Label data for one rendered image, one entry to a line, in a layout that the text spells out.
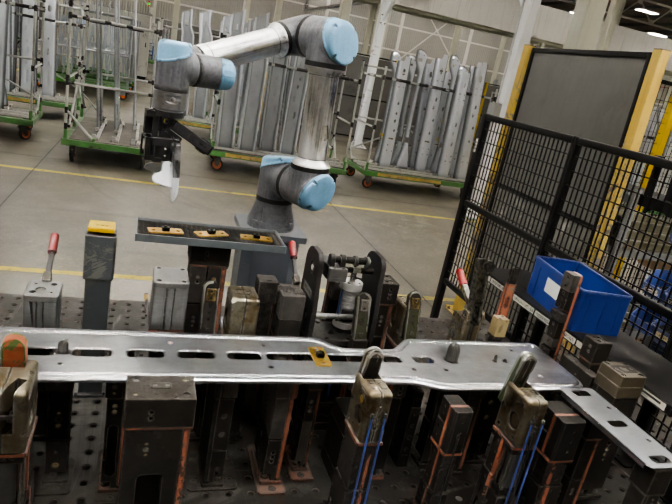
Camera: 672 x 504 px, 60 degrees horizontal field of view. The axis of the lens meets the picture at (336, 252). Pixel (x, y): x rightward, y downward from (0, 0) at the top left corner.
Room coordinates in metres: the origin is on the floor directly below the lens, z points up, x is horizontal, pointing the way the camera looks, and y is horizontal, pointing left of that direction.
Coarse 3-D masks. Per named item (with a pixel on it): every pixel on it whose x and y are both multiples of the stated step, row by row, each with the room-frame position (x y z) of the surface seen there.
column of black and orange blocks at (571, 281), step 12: (564, 276) 1.61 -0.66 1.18; (576, 276) 1.58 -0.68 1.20; (564, 288) 1.60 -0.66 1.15; (576, 288) 1.59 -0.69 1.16; (564, 300) 1.59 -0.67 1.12; (552, 312) 1.61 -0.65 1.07; (564, 312) 1.60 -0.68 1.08; (552, 324) 1.61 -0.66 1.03; (564, 324) 1.59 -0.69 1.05; (552, 336) 1.59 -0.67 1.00; (540, 348) 1.62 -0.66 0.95; (552, 348) 1.60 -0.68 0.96
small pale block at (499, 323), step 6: (492, 318) 1.50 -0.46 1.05; (498, 318) 1.48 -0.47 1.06; (504, 318) 1.49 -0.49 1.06; (492, 324) 1.50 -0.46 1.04; (498, 324) 1.48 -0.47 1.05; (504, 324) 1.48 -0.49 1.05; (492, 330) 1.49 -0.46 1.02; (498, 330) 1.48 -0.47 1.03; (504, 330) 1.48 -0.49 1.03; (492, 336) 1.48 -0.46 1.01; (498, 336) 1.48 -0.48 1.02; (504, 336) 1.49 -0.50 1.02; (492, 360) 1.48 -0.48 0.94
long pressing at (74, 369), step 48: (0, 336) 1.01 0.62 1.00; (48, 336) 1.05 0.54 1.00; (96, 336) 1.09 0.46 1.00; (144, 336) 1.13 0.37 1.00; (192, 336) 1.16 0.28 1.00; (240, 336) 1.21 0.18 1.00; (288, 336) 1.25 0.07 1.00; (432, 384) 1.17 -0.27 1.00; (480, 384) 1.22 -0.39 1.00; (576, 384) 1.31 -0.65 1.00
